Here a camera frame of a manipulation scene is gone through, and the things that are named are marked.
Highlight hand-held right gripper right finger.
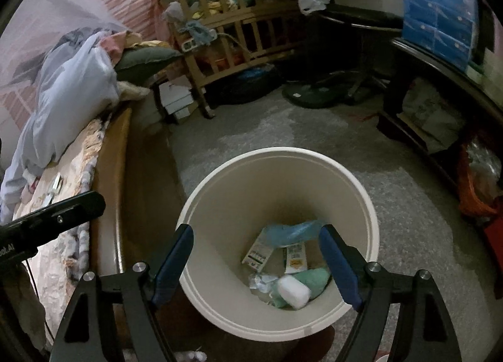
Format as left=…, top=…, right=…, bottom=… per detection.
left=318, top=224, right=462, bottom=362

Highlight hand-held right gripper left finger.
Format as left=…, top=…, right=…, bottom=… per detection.
left=51, top=224, right=195, bottom=362

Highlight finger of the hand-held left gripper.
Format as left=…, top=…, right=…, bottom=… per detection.
left=24, top=190, right=107, bottom=247

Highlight green towel cloth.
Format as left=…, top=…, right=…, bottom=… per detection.
left=271, top=267, right=331, bottom=308

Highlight white orange snack packet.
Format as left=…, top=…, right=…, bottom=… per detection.
left=284, top=243, right=311, bottom=274

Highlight white sponge block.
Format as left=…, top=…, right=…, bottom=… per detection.
left=277, top=275, right=311, bottom=309

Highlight blue plastic bag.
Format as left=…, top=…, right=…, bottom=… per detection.
left=261, top=220, right=327, bottom=248

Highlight clear wrapper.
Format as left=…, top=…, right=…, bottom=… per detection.
left=248, top=273, right=279, bottom=296

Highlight white green carton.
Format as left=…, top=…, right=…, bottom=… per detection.
left=241, top=228, right=276, bottom=273

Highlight white trash bin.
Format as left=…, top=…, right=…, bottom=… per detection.
left=177, top=146, right=380, bottom=336

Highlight purple white patterned blanket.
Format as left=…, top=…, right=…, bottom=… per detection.
left=65, top=224, right=97, bottom=296

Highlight pink embroidered fringed bedspread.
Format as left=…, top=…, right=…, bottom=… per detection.
left=0, top=118, right=107, bottom=347

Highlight grey quilt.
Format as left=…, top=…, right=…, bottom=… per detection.
left=0, top=30, right=120, bottom=199

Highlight orange bag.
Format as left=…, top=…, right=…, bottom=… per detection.
left=458, top=142, right=503, bottom=225

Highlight white cardboard boxes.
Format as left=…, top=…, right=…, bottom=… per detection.
left=158, top=75, right=197, bottom=125

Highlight green pillow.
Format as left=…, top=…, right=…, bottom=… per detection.
left=116, top=47, right=183, bottom=81

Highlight black fan base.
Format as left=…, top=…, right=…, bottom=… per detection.
left=282, top=79, right=354, bottom=109

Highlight grey printed bag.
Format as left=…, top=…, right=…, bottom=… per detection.
left=401, top=78, right=468, bottom=154

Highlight pink cloth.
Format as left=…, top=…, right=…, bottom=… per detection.
left=100, top=30, right=144, bottom=52

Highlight white mosquito net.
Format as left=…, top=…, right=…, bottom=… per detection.
left=0, top=0, right=130, bottom=111

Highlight dark wooden table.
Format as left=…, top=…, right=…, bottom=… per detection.
left=377, top=37, right=503, bottom=205

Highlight black bag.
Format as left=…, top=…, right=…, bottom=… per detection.
left=214, top=65, right=284, bottom=105

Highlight teal cloth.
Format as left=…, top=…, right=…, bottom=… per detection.
left=181, top=20, right=217, bottom=46

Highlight wooden crib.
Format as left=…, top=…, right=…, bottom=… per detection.
left=153, top=0, right=315, bottom=119

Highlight black stool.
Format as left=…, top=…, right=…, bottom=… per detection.
left=314, top=8, right=405, bottom=107

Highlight blue tissue pack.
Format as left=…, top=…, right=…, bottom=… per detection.
left=401, top=0, right=480, bottom=72

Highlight wooden bed frame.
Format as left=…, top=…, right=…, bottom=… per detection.
left=88, top=104, right=197, bottom=347

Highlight black cable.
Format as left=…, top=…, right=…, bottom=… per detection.
left=24, top=259, right=55, bottom=344

